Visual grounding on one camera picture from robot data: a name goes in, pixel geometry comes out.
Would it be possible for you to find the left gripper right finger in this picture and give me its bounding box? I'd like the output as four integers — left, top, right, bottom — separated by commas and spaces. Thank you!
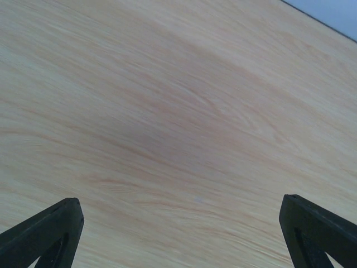
279, 194, 356, 267

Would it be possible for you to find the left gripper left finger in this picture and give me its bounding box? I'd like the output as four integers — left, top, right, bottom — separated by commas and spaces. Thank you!
1, 198, 84, 267

